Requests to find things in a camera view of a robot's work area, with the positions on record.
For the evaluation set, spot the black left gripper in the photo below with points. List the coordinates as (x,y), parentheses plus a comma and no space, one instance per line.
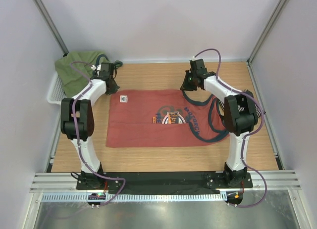
(115,88)

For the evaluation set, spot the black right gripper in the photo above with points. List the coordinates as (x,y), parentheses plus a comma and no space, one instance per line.
(185,86)

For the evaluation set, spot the salmon red tank top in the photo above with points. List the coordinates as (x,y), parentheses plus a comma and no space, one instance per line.
(162,118)

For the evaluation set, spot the black white striped tank top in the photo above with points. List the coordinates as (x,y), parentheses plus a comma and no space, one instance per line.
(243,105)

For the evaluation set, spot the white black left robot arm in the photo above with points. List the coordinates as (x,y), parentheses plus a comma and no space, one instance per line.
(77,120)

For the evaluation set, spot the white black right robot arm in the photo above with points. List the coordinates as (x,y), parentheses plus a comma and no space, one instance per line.
(239,116)

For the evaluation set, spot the green tank top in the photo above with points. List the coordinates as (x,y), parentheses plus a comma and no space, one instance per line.
(74,70)

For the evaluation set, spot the white plastic basket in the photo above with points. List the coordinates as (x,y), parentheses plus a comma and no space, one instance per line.
(56,93)

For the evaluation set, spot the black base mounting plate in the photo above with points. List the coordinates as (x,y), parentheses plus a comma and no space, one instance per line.
(162,182)

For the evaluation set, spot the aluminium frame rail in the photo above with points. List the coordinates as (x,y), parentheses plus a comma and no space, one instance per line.
(55,182)

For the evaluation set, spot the slotted grey cable duct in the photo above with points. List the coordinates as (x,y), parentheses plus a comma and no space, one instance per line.
(98,197)

